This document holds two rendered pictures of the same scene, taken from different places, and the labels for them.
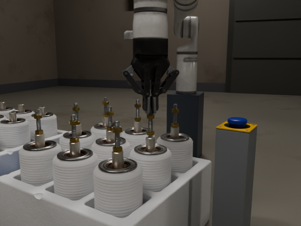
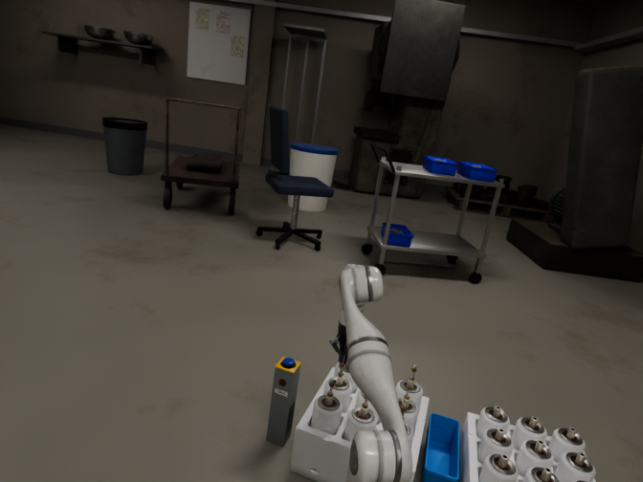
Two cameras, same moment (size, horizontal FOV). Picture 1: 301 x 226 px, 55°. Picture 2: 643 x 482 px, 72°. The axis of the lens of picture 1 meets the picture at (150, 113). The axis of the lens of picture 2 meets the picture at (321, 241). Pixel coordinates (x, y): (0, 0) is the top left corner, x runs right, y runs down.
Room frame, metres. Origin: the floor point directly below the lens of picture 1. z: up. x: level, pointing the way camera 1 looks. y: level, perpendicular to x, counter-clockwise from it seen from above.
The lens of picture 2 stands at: (1.88, -0.49, 1.20)
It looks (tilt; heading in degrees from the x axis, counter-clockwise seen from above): 18 degrees down; 164
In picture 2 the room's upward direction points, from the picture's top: 8 degrees clockwise
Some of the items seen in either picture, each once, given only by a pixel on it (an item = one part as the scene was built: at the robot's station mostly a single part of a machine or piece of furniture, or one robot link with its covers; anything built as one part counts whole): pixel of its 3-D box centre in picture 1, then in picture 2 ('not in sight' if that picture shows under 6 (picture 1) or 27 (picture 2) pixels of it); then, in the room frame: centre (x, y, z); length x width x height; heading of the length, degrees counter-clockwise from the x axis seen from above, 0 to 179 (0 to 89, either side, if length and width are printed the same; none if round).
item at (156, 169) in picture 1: (150, 186); (335, 405); (0.63, 0.00, 0.16); 0.10 x 0.10 x 0.18
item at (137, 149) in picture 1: (150, 149); (339, 383); (0.63, 0.00, 0.25); 0.08 x 0.08 x 0.01
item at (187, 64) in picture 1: (186, 73); not in sight; (1.29, -0.16, 0.39); 0.09 x 0.09 x 0.17; 70
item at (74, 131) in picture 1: (74, 132); not in sight; (0.59, 0.16, 0.30); 0.01 x 0.01 x 0.08
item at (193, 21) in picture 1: (187, 36); (372, 474); (1.29, -0.16, 0.54); 0.09 x 0.09 x 0.17; 84
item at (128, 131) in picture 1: (137, 131); (363, 414); (0.79, 0.04, 0.25); 0.08 x 0.08 x 0.01
